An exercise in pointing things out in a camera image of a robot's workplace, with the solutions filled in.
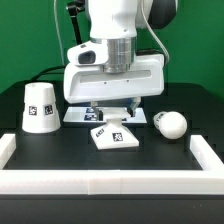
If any white lamp base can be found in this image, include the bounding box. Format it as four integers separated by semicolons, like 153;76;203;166
91;107;139;150

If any white thin cable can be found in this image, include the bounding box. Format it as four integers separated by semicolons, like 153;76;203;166
53;0;66;66

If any black cable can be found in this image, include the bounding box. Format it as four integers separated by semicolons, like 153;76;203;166
30;65;68;83

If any white lamp bulb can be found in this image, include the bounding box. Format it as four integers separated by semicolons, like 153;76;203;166
153;111;187;139

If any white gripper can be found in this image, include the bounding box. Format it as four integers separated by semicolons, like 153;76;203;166
63;54;164;121

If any white marker tag board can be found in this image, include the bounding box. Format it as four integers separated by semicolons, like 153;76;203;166
63;107;147;124

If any white U-shaped frame wall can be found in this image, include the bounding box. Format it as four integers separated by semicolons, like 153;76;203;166
0;134;224;195

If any white lamp shade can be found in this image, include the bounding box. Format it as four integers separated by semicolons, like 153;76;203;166
22;82;60;133

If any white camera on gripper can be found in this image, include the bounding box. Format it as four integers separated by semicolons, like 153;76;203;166
67;41;109;66

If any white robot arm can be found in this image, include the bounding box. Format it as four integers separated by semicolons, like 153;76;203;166
64;0;178;120

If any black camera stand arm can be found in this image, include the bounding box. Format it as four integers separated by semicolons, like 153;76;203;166
66;0;85;45

